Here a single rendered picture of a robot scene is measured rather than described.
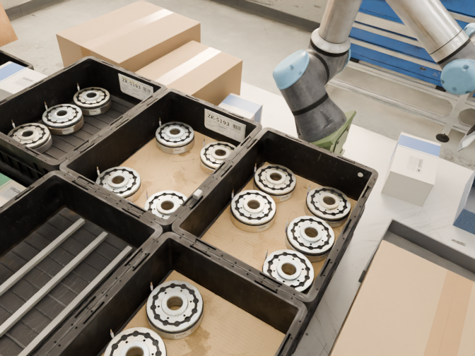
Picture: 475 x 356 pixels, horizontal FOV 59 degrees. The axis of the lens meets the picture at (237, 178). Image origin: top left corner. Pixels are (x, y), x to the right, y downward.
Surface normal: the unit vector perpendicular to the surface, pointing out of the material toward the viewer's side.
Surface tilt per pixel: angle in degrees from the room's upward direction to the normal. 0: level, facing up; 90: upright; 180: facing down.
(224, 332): 0
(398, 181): 90
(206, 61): 0
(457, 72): 96
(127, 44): 0
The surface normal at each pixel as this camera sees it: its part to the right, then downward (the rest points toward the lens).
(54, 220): 0.06, -0.72
